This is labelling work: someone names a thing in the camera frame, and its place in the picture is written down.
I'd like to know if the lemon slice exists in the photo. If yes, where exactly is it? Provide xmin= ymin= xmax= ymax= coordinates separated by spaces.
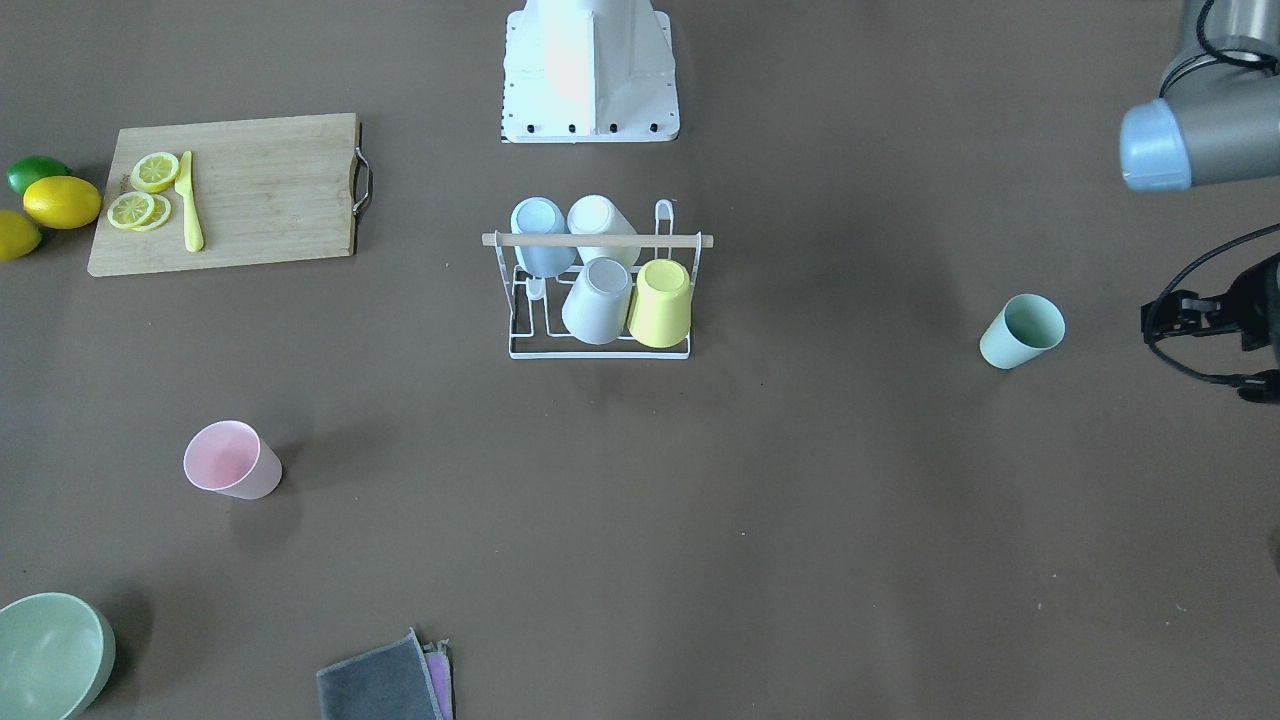
xmin=132 ymin=193 xmax=173 ymax=232
xmin=105 ymin=191 xmax=157 ymax=231
xmin=128 ymin=151 xmax=180 ymax=193

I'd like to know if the yellow plastic knife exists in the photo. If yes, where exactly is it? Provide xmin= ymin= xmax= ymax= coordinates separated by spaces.
xmin=174 ymin=150 xmax=205 ymax=252

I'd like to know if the light blue cup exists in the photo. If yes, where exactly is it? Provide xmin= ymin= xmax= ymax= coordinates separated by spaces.
xmin=509 ymin=197 xmax=579 ymax=279

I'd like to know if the mint green cup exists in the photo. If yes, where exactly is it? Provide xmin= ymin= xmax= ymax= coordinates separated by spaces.
xmin=979 ymin=293 xmax=1068 ymax=370

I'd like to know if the yellow cup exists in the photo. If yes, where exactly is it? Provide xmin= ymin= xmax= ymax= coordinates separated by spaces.
xmin=626 ymin=259 xmax=692 ymax=348

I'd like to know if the wooden cutting board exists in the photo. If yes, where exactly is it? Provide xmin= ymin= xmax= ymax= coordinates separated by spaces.
xmin=87 ymin=113 xmax=372 ymax=277

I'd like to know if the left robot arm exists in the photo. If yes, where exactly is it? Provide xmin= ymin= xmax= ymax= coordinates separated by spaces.
xmin=1119 ymin=1 xmax=1279 ymax=354

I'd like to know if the whole yellow lemon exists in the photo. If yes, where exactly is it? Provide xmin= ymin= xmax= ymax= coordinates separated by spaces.
xmin=22 ymin=176 xmax=102 ymax=231

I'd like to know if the pink cup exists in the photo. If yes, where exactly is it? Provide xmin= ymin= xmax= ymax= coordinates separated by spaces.
xmin=183 ymin=420 xmax=284 ymax=500

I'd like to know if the green lime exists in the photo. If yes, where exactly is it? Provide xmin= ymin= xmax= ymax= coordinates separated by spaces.
xmin=6 ymin=155 xmax=72 ymax=196

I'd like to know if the grey folded cloth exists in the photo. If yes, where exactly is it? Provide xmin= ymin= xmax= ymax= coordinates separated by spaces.
xmin=316 ymin=632 xmax=439 ymax=719

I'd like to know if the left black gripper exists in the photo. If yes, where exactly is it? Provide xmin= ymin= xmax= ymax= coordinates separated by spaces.
xmin=1140 ymin=252 xmax=1280 ymax=404

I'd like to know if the white wire cup rack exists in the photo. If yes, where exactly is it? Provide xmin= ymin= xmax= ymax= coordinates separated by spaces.
xmin=481 ymin=195 xmax=716 ymax=360

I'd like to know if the purple folded cloth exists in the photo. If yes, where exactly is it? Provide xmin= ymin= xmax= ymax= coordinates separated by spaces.
xmin=422 ymin=639 xmax=454 ymax=720

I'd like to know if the grey cup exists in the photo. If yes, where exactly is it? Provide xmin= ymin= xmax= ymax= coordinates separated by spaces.
xmin=561 ymin=258 xmax=632 ymax=345

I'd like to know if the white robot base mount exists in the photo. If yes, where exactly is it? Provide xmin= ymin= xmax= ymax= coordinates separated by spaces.
xmin=500 ymin=1 xmax=681 ymax=143

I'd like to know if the white cup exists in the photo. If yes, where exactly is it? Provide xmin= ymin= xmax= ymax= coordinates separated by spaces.
xmin=566 ymin=195 xmax=641 ymax=270

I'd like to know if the green bowl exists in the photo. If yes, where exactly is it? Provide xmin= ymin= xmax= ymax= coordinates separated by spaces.
xmin=1 ymin=592 xmax=116 ymax=719

